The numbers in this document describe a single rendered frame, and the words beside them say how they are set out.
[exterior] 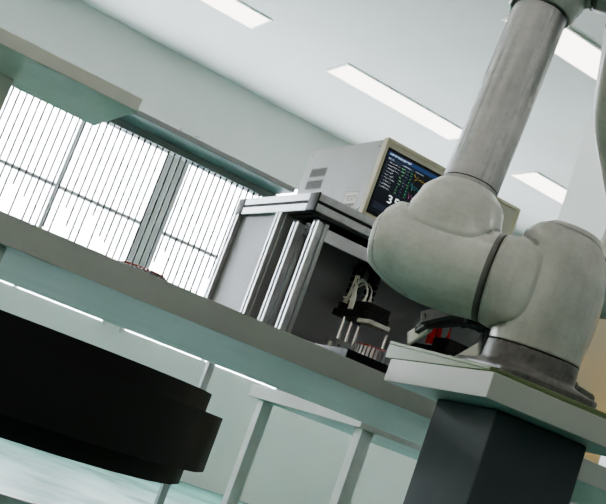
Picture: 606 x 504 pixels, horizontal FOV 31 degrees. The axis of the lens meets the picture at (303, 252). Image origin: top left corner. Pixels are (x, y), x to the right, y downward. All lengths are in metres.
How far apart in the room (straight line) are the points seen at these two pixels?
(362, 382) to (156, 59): 7.20
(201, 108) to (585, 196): 3.65
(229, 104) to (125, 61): 0.97
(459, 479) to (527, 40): 0.78
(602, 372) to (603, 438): 4.98
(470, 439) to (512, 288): 0.25
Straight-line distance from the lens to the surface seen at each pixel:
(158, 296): 1.92
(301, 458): 9.77
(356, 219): 2.52
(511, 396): 1.60
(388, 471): 10.26
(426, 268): 1.77
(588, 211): 6.89
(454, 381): 1.66
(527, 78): 1.94
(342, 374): 2.10
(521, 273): 1.75
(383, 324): 2.50
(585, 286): 1.76
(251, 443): 4.47
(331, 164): 2.81
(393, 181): 2.61
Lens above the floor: 0.54
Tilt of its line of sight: 10 degrees up
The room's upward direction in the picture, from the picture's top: 20 degrees clockwise
